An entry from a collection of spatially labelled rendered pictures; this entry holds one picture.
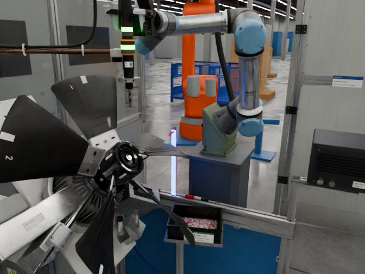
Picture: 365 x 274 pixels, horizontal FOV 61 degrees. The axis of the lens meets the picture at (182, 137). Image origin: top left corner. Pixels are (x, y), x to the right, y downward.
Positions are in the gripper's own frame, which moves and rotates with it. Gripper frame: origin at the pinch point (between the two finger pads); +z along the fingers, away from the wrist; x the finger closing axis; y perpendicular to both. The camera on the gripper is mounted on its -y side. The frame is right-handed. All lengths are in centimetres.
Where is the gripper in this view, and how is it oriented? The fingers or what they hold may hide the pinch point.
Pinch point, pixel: (120, 10)
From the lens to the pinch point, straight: 100.2
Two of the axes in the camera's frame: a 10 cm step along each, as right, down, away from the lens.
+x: -9.2, -1.3, 3.7
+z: -3.9, 2.7, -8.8
